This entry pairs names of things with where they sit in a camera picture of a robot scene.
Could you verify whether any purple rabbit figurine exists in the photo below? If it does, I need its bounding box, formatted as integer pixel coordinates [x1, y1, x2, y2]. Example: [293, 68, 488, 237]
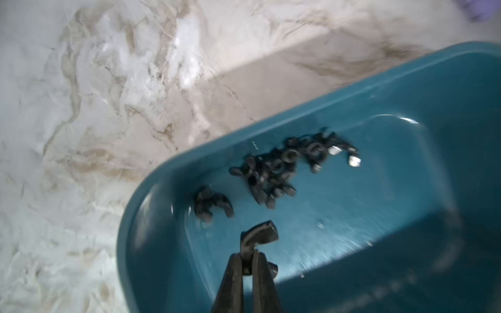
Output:
[457, 0, 500, 22]

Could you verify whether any pile of black wing nuts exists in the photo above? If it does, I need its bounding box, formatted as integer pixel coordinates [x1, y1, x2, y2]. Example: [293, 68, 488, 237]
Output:
[192, 130, 362, 223]

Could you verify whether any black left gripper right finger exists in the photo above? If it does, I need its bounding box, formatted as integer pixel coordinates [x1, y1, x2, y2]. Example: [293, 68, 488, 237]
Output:
[252, 250, 284, 313]

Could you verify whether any teal plastic storage box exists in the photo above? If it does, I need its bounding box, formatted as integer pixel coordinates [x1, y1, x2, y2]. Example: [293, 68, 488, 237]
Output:
[117, 42, 500, 312]

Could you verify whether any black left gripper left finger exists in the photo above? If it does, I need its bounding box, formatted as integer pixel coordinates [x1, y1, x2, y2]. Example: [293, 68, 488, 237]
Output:
[211, 254, 243, 313]

